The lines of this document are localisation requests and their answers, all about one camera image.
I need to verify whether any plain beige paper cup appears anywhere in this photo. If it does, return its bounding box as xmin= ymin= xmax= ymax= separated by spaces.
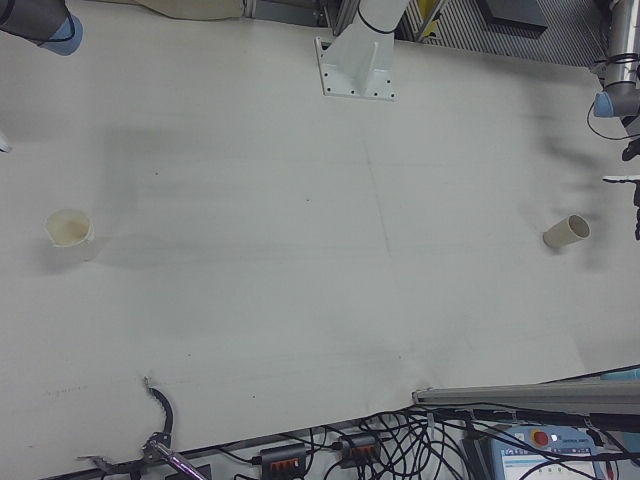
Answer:
xmin=542 ymin=214 xmax=592 ymax=251

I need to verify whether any beige paper cup with spout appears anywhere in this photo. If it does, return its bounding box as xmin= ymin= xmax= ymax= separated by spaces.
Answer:
xmin=44 ymin=208 xmax=96 ymax=249

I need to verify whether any grey corrugated panel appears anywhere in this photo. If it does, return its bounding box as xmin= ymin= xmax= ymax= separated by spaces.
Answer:
xmin=399 ymin=0 xmax=614 ymax=67

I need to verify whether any light blue plastic bin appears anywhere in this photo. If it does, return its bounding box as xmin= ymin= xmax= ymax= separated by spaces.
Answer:
xmin=598 ymin=366 xmax=640 ymax=384

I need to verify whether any black flat box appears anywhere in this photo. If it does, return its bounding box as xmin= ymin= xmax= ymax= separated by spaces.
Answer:
xmin=478 ymin=0 xmax=550 ymax=36

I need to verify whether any teach pendant with red button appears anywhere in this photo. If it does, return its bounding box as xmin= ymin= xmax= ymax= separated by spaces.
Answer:
xmin=485 ymin=423 xmax=610 ymax=480

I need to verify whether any black adapter with orange buttons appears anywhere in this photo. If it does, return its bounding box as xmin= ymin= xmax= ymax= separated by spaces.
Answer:
xmin=338 ymin=433 xmax=380 ymax=460
xmin=258 ymin=441 xmax=310 ymax=475

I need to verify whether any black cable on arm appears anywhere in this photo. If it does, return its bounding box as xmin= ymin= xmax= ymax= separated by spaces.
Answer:
xmin=585 ymin=53 xmax=640 ymax=142

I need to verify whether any aluminium profile post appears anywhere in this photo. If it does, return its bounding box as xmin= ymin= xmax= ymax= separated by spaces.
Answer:
xmin=411 ymin=377 xmax=640 ymax=408

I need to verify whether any white metal mount bracket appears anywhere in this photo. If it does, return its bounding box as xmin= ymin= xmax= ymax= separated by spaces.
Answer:
xmin=313 ymin=0 xmax=409 ymax=102

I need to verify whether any tangle of black cables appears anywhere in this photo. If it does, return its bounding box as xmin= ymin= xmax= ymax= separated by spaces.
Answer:
xmin=214 ymin=405 xmax=640 ymax=480

